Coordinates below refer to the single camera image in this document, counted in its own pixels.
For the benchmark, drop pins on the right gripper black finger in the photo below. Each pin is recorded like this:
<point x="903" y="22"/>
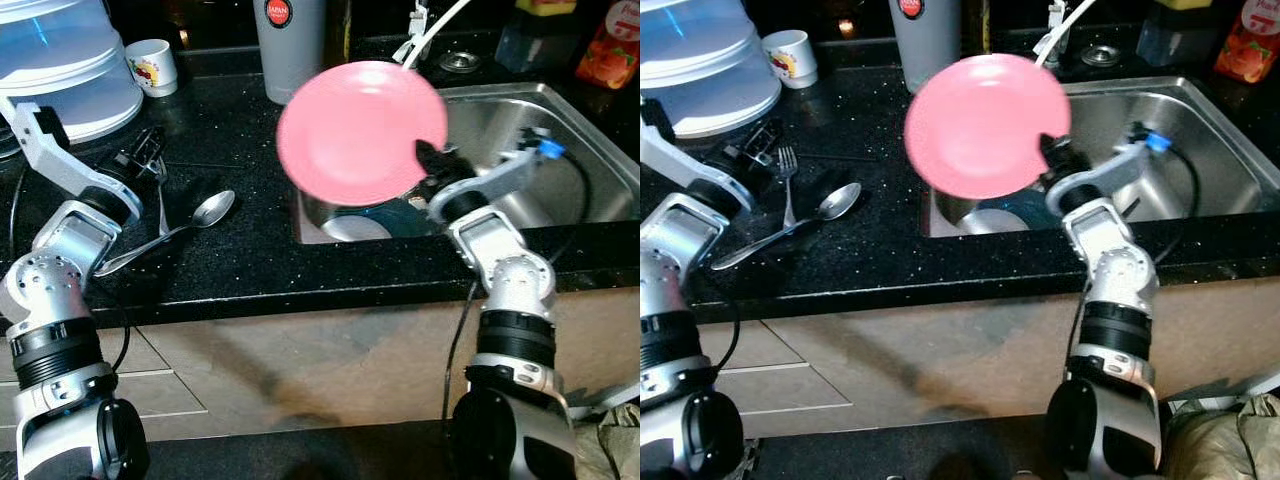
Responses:
<point x="1057" y="152"/>
<point x="432" y="160"/>

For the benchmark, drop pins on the silver metal fork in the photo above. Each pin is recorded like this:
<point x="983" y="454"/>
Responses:
<point x="788" y="185"/>
<point x="163" y="200"/>

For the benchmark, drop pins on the silver metal spoon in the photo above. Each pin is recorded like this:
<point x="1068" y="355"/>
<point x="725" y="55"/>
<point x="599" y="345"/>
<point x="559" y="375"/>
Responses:
<point x="838" y="200"/>
<point x="205" y="207"/>

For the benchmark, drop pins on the pink round plate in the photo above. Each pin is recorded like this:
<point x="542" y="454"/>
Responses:
<point x="980" y="125"/>
<point x="350" y="130"/>

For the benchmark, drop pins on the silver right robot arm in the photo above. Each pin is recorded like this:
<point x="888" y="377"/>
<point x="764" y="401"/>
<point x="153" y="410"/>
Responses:
<point x="515" y="290"/>
<point x="1115" y="290"/>

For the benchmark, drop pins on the white mug with fruit print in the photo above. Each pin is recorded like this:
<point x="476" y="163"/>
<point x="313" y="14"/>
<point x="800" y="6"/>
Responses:
<point x="790" y="58"/>
<point x="152" y="68"/>

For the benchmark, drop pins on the stainless steel sink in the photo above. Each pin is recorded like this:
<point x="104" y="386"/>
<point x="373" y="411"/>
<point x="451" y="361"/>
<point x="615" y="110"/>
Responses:
<point x="1130" y="105"/>
<point x="500" y="110"/>

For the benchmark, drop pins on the white tiered plastic container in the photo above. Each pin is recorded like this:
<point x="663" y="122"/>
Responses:
<point x="60" y="70"/>
<point x="700" y="60"/>

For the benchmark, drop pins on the small round metal strainer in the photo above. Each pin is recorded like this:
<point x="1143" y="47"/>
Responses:
<point x="1100" y="55"/>
<point x="460" y="62"/>

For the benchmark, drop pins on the white tap fitting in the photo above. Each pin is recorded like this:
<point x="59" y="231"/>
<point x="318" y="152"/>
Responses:
<point x="1052" y="30"/>
<point x="413" y="40"/>

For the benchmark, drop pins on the dark translucent container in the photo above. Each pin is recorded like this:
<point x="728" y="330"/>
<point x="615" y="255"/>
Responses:
<point x="1175" y="40"/>
<point x="535" y="45"/>

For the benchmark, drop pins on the orange juice carton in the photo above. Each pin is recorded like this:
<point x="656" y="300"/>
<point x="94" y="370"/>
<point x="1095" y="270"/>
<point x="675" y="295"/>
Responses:
<point x="1250" y="45"/>
<point x="610" y="50"/>

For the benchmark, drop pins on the beige drawer front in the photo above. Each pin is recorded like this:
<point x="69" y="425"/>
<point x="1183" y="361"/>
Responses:
<point x="135" y="350"/>
<point x="790" y="385"/>
<point x="810" y="420"/>
<point x="150" y="392"/>
<point x="760" y="340"/>
<point x="175" y="425"/>

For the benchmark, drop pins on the yellow sponge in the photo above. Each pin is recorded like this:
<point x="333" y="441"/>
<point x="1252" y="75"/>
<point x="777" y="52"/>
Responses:
<point x="1185" y="4"/>
<point x="545" y="7"/>

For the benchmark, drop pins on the beige cabinet door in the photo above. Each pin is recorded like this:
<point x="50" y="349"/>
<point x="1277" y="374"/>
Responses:
<point x="1220" y="320"/>
<point x="300" y="350"/>
<point x="930" y="340"/>
<point x="610" y="330"/>

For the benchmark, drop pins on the black ribbed floor mat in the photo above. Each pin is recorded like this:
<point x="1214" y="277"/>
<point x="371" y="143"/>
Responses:
<point x="750" y="460"/>

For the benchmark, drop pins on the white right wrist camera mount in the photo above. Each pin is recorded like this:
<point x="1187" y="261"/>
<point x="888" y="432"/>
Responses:
<point x="1110" y="170"/>
<point x="500" y="180"/>

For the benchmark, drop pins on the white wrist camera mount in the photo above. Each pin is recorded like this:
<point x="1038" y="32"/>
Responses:
<point x="1110" y="170"/>
<point x="690" y="182"/>
<point x="75" y="183"/>
<point x="500" y="180"/>

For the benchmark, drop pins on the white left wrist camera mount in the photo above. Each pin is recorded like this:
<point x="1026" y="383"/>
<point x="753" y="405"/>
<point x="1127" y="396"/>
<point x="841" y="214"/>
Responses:
<point x="75" y="183"/>
<point x="690" y="182"/>

